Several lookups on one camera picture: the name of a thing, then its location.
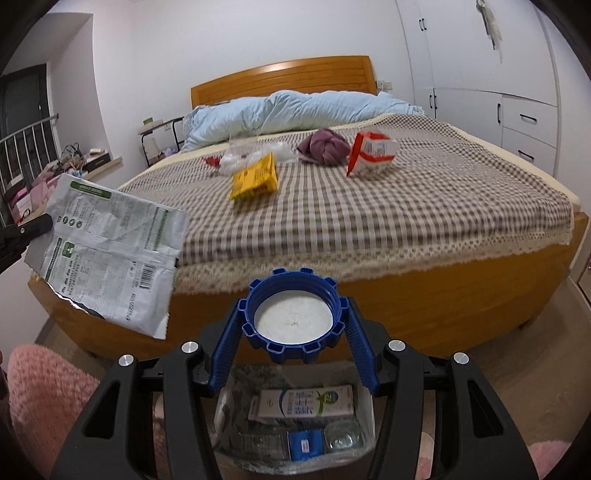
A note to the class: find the cream bed sheet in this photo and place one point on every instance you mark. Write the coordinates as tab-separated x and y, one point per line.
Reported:
521	164

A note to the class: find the white wardrobe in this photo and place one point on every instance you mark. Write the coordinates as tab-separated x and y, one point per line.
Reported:
461	46

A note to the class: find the white window railing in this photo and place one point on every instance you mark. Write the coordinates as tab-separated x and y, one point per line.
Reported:
32	127

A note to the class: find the yellow snack wrapper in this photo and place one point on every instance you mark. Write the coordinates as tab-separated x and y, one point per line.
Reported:
254	177

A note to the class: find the dark window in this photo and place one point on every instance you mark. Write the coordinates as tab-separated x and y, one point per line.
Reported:
23	101

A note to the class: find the white wall outlet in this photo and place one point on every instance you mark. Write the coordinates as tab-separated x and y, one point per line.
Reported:
384	84

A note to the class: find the red snack wrapper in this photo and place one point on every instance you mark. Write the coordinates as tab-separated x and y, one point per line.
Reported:
211	161

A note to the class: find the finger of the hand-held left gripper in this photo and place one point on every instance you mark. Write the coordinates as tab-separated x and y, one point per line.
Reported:
36	227

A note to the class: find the blue plastic lid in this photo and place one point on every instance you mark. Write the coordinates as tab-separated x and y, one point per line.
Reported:
293	318

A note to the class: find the floral lined trash bin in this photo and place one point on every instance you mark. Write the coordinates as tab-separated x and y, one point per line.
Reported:
240	378

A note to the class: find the black frame side table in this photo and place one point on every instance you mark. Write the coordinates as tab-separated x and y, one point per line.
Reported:
154	127

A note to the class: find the person's leg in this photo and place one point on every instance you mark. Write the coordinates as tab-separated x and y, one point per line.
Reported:
549	457
46	397

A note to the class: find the white hanging cloth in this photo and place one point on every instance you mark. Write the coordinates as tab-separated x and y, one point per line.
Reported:
491	25

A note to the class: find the wooden windowsill shelf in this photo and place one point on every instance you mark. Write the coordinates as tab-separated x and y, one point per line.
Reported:
106	165

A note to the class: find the silver printed foil packet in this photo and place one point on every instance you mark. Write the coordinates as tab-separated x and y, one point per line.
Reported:
106	258

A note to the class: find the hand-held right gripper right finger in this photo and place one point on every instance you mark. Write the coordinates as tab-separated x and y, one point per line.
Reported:
364	360

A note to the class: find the wooden bed frame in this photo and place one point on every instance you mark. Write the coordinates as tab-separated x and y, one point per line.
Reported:
415	304

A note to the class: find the white milk carton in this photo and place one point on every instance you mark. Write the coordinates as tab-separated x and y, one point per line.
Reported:
300	401

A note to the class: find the purple cloth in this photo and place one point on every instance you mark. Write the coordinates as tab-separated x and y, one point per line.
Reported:
323	145

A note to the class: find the black box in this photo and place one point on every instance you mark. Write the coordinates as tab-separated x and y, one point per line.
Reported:
94	162

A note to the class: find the pile of pink bags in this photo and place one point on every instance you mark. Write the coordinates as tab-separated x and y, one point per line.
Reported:
39	189

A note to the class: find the person's right leg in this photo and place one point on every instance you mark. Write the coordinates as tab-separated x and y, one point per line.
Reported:
549	457

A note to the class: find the person's left leg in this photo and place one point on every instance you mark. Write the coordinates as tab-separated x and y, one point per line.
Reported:
46	397

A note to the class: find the purple plastic bag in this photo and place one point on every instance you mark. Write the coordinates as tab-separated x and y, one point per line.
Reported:
171	151

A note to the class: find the light blue duvet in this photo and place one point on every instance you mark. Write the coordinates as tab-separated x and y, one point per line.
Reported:
286	113

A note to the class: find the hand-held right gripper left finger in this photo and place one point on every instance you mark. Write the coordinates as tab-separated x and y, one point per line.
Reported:
224	357

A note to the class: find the dark blue box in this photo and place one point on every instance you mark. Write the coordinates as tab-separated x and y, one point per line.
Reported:
304	445

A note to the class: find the white plastic bag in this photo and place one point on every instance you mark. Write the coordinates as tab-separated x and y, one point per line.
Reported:
231	164
284	151

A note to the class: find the red white snack bag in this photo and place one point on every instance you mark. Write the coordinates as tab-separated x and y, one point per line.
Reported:
367	154

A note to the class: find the clear plastic container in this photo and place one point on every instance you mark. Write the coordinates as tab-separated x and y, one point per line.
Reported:
344	436

